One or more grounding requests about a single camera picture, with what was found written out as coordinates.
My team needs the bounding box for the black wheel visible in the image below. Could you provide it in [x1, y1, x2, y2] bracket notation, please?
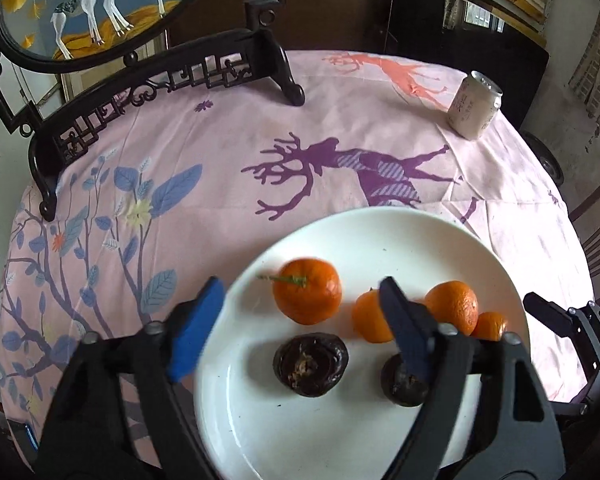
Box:
[521, 131, 566, 187]

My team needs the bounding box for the beige drink can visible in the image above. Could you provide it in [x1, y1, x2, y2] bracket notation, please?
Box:
[448, 70, 503, 141]

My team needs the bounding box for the black cabinet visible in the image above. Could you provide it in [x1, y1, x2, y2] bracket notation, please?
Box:
[387, 0, 551, 128]

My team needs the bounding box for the dark brown round fruit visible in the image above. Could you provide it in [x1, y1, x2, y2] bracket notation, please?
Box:
[381, 352, 433, 407]
[273, 332, 350, 398]

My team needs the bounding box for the pink deer print tablecloth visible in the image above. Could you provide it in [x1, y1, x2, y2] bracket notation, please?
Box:
[0, 50, 596, 480]

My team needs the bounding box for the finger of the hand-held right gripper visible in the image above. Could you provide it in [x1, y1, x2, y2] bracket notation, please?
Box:
[523, 291, 579, 342]

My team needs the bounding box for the medium orange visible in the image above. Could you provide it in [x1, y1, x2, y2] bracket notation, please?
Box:
[424, 280, 480, 337]
[352, 287, 396, 344]

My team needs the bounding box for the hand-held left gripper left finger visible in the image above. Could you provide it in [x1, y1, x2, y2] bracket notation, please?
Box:
[35, 276, 226, 480]

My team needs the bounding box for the small orange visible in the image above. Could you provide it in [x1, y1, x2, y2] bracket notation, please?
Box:
[471, 311, 508, 343]

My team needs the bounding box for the large orange with green stem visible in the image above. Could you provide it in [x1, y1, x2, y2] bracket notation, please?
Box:
[258, 258, 342, 326]

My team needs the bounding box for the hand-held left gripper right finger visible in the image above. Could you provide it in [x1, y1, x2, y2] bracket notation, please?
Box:
[378, 276, 567, 480]

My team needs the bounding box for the round deer screen, dark stand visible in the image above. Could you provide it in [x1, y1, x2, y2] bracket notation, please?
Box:
[0, 0, 306, 222]

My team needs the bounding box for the white round plate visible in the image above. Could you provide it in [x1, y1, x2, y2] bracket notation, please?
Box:
[194, 207, 531, 480]

